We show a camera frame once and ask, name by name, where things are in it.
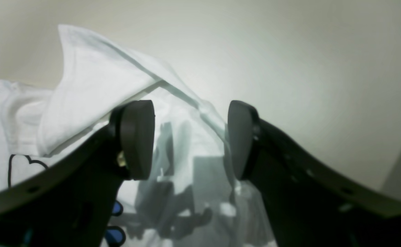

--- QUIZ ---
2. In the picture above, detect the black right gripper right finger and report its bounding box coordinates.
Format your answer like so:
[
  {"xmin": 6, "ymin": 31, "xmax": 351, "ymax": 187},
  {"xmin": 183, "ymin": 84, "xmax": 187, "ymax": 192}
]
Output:
[{"xmin": 228, "ymin": 100, "xmax": 401, "ymax": 247}]

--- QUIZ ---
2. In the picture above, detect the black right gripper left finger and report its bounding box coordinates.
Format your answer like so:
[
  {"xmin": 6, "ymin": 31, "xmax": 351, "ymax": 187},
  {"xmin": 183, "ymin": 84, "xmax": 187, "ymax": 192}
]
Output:
[{"xmin": 0, "ymin": 100, "xmax": 155, "ymax": 247}]

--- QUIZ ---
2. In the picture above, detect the white printed t-shirt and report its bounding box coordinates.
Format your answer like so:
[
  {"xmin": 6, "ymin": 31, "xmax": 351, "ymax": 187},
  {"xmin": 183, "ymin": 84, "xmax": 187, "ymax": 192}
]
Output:
[{"xmin": 0, "ymin": 25, "xmax": 276, "ymax": 247}]

